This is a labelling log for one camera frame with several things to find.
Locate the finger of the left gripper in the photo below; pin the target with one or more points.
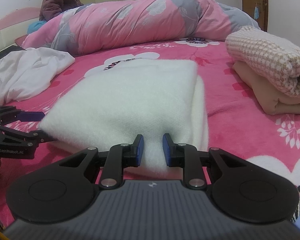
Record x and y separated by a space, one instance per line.
10 114
13 137

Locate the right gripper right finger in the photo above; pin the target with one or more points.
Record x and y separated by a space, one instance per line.
189 159

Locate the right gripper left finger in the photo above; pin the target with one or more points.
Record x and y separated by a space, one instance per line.
118 158

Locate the white fluffy sweater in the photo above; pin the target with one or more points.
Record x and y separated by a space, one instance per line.
140 96

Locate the white thin garment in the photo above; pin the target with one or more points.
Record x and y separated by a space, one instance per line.
26 73

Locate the pink floral bed blanket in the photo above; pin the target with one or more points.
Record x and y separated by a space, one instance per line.
236 121

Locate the pink white headboard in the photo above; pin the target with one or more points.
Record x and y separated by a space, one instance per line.
15 25

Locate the teal cloth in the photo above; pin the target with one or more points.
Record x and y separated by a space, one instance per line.
35 26

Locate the peach folded garment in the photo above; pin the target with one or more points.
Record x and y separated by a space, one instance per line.
271 100

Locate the pink checked folded sweater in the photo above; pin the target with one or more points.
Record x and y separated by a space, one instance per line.
275 58

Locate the pink grey floral duvet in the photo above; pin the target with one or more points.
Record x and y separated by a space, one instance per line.
107 25

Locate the brown wooden door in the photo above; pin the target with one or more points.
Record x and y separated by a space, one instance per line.
258 10

